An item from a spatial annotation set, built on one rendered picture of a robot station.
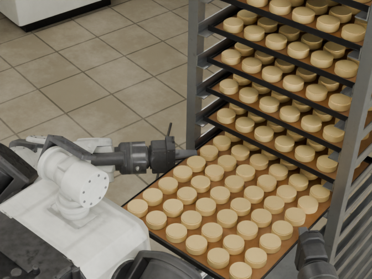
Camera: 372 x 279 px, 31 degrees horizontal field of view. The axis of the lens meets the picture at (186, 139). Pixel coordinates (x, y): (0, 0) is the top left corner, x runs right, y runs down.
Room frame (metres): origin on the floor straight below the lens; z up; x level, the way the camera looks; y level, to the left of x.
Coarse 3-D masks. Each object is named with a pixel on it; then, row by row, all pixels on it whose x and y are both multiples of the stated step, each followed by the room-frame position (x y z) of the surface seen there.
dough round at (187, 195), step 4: (180, 188) 1.24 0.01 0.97; (184, 188) 1.24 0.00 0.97; (188, 188) 1.24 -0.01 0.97; (192, 188) 1.24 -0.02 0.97; (180, 192) 1.22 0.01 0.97; (184, 192) 1.22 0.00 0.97; (188, 192) 1.22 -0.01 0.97; (192, 192) 1.22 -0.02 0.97; (196, 192) 1.23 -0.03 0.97; (180, 196) 1.21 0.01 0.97; (184, 196) 1.21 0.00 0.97; (188, 196) 1.21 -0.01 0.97; (192, 196) 1.21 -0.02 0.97; (196, 196) 1.21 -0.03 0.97; (180, 200) 1.20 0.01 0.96; (184, 200) 1.20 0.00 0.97; (188, 200) 1.20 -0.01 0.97; (192, 200) 1.20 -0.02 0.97; (184, 204) 1.20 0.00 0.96; (188, 204) 1.20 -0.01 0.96
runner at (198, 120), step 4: (216, 100) 1.50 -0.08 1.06; (220, 100) 1.51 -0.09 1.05; (224, 100) 1.53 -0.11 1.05; (212, 104) 1.48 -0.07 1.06; (216, 104) 1.50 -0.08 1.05; (220, 104) 1.51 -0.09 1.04; (204, 108) 1.46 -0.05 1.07; (208, 108) 1.47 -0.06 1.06; (212, 108) 1.49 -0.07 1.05; (216, 108) 1.50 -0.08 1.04; (200, 112) 1.44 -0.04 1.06; (204, 112) 1.46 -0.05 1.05; (208, 112) 1.47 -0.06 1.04; (196, 116) 1.43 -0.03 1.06; (200, 116) 1.44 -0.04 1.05; (196, 120) 1.43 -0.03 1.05; (200, 120) 1.44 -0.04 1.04; (200, 124) 1.42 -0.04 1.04; (204, 124) 1.42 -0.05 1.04
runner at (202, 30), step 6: (228, 6) 1.52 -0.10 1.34; (234, 6) 1.54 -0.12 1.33; (216, 12) 1.49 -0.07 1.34; (222, 12) 1.50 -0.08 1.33; (228, 12) 1.52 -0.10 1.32; (234, 12) 1.54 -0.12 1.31; (210, 18) 1.47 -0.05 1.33; (216, 18) 1.49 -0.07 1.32; (222, 18) 1.50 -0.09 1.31; (198, 24) 1.43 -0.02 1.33; (204, 24) 1.45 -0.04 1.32; (210, 24) 1.47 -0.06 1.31; (198, 30) 1.43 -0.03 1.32; (204, 30) 1.44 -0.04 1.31; (204, 36) 1.42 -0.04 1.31
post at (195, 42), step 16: (192, 0) 1.44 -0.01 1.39; (192, 16) 1.44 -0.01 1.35; (192, 32) 1.44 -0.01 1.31; (192, 48) 1.44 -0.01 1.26; (192, 64) 1.44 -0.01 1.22; (192, 80) 1.44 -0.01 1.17; (192, 96) 1.44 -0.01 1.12; (192, 112) 1.44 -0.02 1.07; (192, 128) 1.43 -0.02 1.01; (192, 144) 1.43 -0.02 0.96
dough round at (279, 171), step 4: (272, 164) 1.34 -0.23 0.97; (276, 164) 1.34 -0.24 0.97; (280, 164) 1.34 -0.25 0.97; (272, 168) 1.32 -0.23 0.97; (276, 168) 1.32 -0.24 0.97; (280, 168) 1.32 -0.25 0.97; (284, 168) 1.32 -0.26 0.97; (268, 172) 1.32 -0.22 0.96; (272, 172) 1.31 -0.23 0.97; (276, 172) 1.31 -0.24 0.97; (280, 172) 1.31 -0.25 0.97; (284, 172) 1.31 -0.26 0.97; (276, 176) 1.30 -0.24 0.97; (280, 176) 1.30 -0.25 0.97; (284, 176) 1.30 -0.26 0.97
